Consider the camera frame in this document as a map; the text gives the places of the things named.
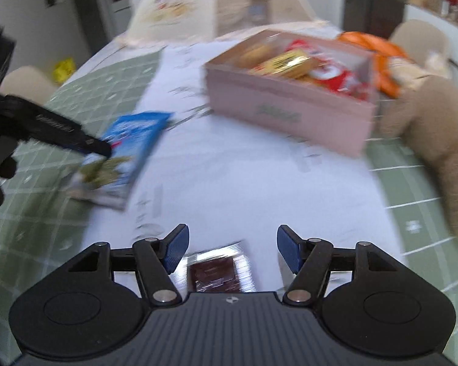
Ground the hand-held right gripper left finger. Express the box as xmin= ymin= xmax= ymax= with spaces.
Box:
xmin=67 ymin=224 xmax=190 ymax=306

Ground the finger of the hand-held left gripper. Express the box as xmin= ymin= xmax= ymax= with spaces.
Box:
xmin=5 ymin=95 xmax=112 ymax=158

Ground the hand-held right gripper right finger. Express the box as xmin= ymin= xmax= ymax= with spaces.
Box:
xmin=277 ymin=224 xmax=403 ymax=306

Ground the dark brown snack packet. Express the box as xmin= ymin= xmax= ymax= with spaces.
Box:
xmin=185 ymin=240 xmax=257 ymax=294

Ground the blue snack packet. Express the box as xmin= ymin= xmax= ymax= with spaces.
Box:
xmin=63 ymin=111 xmax=175 ymax=210

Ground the pink cardboard box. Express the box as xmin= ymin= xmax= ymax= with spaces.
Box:
xmin=202 ymin=28 xmax=378 ymax=158

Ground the gold snack packet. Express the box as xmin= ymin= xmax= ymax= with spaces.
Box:
xmin=252 ymin=51 xmax=317 ymax=79

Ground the yellow label cookie packet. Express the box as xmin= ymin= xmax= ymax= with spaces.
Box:
xmin=231 ymin=42 xmax=279 ymax=71

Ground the red and white snack packet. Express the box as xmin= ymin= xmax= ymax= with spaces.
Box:
xmin=286 ymin=38 xmax=318 ymax=56

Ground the beige chair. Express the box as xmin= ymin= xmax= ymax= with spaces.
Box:
xmin=0 ymin=66 xmax=58 ymax=104
xmin=389 ymin=19 xmax=452 ymax=77

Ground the yellow bag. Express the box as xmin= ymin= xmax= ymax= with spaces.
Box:
xmin=53 ymin=58 xmax=77 ymax=82

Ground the green checked table mat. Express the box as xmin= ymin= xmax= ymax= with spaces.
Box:
xmin=362 ymin=137 xmax=458 ymax=313
xmin=0 ymin=50 xmax=165 ymax=351

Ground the white door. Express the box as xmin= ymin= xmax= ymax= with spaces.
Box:
xmin=89 ymin=0 xmax=132 ymax=44

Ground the beige printed food cover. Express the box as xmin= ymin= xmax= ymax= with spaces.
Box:
xmin=116 ymin=0 xmax=329 ymax=47

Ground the beige plush bear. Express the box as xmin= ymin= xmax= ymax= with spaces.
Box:
xmin=380 ymin=51 xmax=458 ymax=243

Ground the orange bag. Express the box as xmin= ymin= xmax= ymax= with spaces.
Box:
xmin=336 ymin=30 xmax=410 ymax=98

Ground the small grey blue box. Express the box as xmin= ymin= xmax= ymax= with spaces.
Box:
xmin=246 ymin=0 xmax=271 ymax=27

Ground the white sideboard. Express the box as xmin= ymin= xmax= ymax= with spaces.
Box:
xmin=405 ymin=3 xmax=458 ymax=70

